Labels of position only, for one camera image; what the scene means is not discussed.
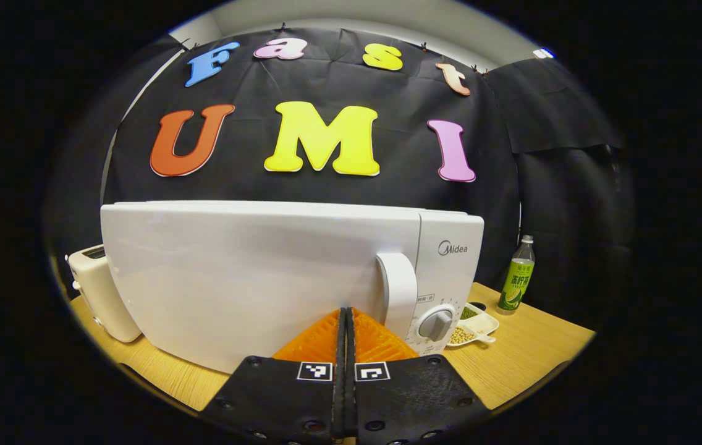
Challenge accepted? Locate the white divided dish with beans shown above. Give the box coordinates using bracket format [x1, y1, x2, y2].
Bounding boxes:
[447, 303, 500, 348]

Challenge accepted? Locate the cream toaster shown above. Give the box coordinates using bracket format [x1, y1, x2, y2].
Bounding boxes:
[66, 245, 143, 344]

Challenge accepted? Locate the green drink bottle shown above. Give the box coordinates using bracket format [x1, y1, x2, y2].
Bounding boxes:
[497, 234, 536, 316]

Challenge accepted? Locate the white microwave oven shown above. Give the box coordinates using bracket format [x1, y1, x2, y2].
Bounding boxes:
[100, 200, 485, 375]

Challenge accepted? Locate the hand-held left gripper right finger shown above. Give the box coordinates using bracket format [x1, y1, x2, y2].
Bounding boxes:
[349, 307, 493, 445]

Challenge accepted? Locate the black backdrop cloth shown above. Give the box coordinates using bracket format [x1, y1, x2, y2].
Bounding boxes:
[48, 25, 636, 328]

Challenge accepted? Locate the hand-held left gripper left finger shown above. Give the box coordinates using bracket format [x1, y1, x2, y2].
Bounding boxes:
[200, 307, 349, 445]

